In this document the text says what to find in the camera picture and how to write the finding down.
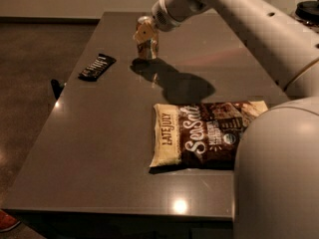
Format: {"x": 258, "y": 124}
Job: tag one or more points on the red shoe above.
{"x": 7, "y": 222}

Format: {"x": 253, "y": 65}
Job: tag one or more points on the black object at table edge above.
{"x": 57, "y": 88}

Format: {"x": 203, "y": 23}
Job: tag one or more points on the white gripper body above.
{"x": 159, "y": 15}

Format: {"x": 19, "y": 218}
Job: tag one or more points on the brown sea salt chip bag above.
{"x": 202, "y": 135}

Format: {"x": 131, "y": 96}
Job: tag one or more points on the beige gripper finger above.
{"x": 145, "y": 32}

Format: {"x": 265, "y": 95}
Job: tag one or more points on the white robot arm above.
{"x": 275, "y": 181}

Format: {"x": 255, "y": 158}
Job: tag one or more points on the black snack bar wrapper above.
{"x": 92, "y": 72}

